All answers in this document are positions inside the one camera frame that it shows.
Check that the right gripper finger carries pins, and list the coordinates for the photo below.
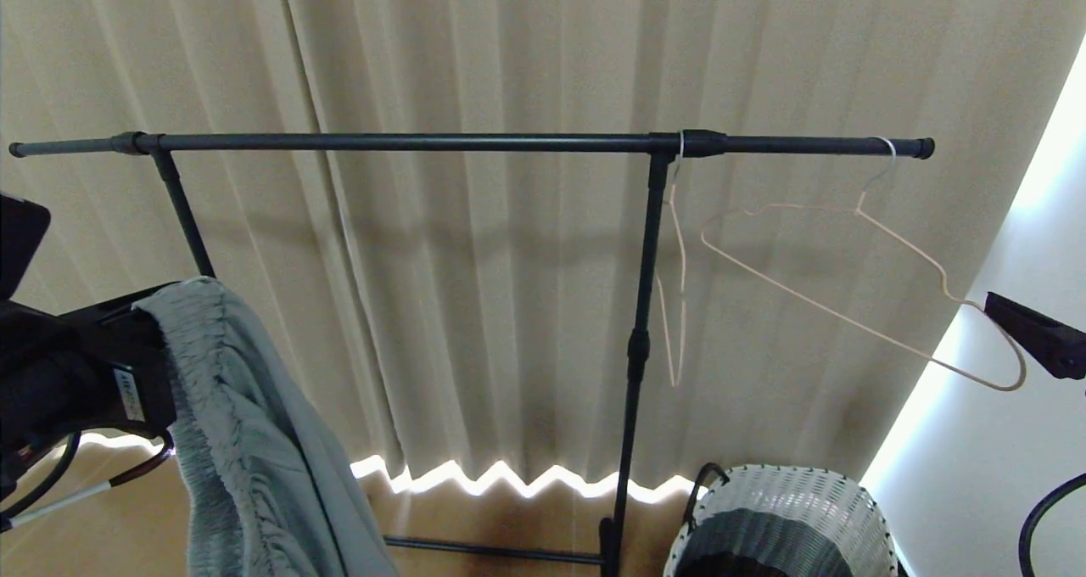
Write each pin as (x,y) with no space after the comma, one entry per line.
(1052,348)

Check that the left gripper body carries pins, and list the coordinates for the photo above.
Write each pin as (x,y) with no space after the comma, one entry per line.
(102,373)

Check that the pale grey shorts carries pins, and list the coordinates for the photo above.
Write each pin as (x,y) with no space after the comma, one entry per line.
(254,441)

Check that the pink clothes hanger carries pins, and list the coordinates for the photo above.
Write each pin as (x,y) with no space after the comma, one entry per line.
(814,298)
(684,288)

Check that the white laundry basket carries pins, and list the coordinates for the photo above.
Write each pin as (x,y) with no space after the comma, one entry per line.
(789,501)

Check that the black clothes rack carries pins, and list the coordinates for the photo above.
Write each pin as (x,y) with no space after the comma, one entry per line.
(424,142)

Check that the beige curtain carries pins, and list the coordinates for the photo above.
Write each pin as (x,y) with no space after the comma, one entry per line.
(467,305)

